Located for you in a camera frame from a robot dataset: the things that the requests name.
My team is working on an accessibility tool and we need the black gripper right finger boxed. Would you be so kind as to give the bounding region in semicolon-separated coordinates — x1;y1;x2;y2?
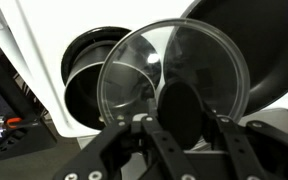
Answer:
202;113;288;180

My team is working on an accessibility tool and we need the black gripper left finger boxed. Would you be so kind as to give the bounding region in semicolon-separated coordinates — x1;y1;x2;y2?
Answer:
52;114;200;180

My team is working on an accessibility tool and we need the glass lid with black knob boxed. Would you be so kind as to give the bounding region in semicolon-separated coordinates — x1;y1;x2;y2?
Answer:
96;18;252;152

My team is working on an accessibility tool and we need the white electric stove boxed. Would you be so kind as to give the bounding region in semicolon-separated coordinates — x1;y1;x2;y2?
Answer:
0;0;288;139

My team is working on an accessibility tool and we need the small black saucepan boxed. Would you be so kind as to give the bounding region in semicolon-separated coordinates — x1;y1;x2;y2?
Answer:
63;39;162;132

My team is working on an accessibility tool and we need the large black frying pan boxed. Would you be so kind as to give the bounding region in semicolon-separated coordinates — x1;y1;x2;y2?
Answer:
179;0;288;116

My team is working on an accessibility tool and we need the orange black bar clamp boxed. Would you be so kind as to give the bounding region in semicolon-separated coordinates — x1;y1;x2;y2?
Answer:
3;115;41;132

